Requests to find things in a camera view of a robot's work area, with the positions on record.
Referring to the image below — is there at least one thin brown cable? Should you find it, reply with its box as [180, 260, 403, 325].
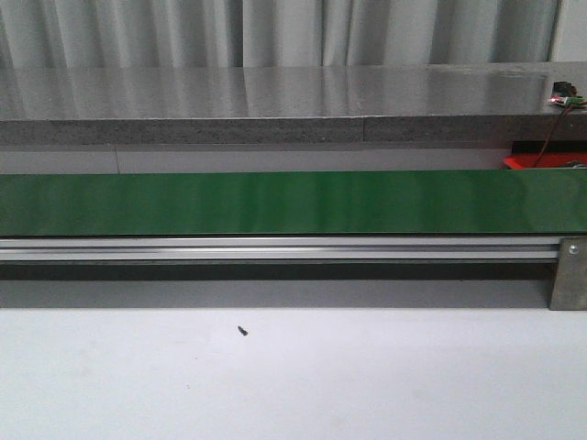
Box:
[532, 103, 571, 170]

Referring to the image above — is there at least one red plastic bin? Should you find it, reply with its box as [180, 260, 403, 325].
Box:
[503, 141, 586, 170]

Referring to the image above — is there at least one aluminium conveyor frame rail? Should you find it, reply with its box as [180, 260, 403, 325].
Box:
[1, 236, 562, 262]

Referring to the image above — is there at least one metal conveyor support bracket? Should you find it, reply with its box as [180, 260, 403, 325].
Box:
[549, 236, 587, 311]

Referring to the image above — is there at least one grey stone shelf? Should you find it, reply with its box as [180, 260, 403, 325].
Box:
[1, 61, 586, 146]

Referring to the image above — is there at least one small green circuit board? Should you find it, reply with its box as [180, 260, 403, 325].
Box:
[548, 81, 586, 107]

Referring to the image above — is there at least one grey pleated curtain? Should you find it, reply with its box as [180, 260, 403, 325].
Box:
[1, 1, 560, 68]

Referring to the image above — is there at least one green conveyor belt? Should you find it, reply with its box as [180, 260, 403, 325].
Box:
[1, 169, 586, 237]

